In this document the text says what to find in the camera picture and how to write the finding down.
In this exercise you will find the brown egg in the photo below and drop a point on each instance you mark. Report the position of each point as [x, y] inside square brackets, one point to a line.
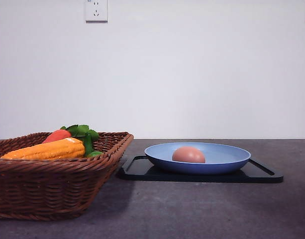
[188, 154]

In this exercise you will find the brown wicker basket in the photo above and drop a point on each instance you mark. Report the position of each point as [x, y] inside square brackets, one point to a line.
[56, 189]

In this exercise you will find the blue round plate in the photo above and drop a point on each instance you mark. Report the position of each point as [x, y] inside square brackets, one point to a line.
[218, 157]

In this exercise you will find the green leafy toy vegetable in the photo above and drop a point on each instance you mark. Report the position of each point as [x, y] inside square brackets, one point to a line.
[88, 136]

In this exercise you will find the yellow toy corn cob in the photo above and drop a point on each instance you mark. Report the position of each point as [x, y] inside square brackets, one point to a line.
[60, 149]

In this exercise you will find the orange toy carrot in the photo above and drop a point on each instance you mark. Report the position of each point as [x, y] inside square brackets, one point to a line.
[57, 135]

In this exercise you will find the white wall power socket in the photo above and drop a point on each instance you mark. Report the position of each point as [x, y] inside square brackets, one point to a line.
[96, 12]

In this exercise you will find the black rectangular tray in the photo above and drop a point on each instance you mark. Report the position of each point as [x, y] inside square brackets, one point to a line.
[140, 168]

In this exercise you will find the green toy lime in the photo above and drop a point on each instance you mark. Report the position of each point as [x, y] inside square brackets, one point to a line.
[96, 153]

